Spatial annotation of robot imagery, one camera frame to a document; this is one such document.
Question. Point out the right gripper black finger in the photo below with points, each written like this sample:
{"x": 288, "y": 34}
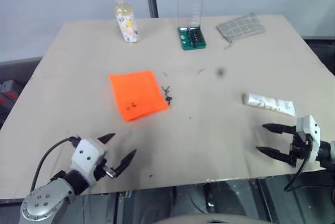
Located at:
{"x": 273, "y": 153}
{"x": 278, "y": 128}

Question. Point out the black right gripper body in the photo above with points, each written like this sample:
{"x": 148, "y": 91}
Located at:
{"x": 298, "y": 146}

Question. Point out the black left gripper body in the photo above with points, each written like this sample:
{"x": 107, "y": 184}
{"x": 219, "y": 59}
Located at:
{"x": 100, "y": 170}

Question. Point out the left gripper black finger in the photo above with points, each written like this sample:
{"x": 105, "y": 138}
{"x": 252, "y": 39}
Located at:
{"x": 127, "y": 161}
{"x": 106, "y": 138}

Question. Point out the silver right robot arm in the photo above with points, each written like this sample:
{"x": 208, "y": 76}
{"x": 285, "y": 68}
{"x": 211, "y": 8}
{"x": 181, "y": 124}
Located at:
{"x": 327, "y": 153}

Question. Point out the white Dove tube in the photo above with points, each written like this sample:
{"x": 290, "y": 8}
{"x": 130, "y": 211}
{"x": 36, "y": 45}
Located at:
{"x": 269, "y": 104}

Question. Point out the beige cardboard table cover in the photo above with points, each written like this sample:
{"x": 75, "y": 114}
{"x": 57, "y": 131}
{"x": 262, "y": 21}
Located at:
{"x": 199, "y": 135}

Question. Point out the red and black boxes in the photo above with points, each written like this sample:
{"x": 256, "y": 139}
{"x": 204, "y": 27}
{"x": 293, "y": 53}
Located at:
{"x": 8, "y": 93}

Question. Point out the grey checked fabric pouch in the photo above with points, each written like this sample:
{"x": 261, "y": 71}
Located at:
{"x": 240, "y": 26}

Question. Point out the clear floral bottle white cap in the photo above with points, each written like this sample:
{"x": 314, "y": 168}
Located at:
{"x": 127, "y": 22}

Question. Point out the green bit case clear lid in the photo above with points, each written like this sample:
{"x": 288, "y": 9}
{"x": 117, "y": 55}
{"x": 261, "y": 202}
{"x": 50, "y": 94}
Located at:
{"x": 192, "y": 38}

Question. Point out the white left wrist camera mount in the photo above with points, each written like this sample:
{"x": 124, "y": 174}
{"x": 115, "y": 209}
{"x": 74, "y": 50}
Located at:
{"x": 86, "y": 156}

